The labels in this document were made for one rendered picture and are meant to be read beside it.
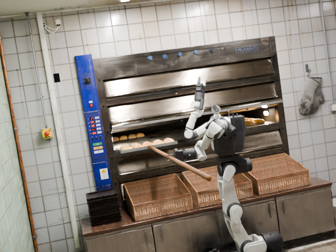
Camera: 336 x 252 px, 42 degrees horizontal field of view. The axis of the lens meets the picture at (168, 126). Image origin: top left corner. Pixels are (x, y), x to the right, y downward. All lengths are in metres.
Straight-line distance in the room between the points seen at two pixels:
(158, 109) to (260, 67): 1.19
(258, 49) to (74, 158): 2.22
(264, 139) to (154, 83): 1.33
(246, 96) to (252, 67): 0.31
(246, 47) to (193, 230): 1.98
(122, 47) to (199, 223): 1.85
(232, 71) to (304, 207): 1.55
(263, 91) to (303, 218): 1.37
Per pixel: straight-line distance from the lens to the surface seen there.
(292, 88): 4.94
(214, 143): 3.61
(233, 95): 4.66
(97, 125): 4.33
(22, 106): 4.37
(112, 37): 4.41
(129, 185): 4.41
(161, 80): 4.45
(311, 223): 4.58
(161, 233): 4.03
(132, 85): 4.39
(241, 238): 3.86
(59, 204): 4.45
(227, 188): 3.69
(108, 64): 4.39
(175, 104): 4.47
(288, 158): 4.84
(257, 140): 4.78
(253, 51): 4.79
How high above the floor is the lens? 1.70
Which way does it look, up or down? 5 degrees down
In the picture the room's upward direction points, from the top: 8 degrees counter-clockwise
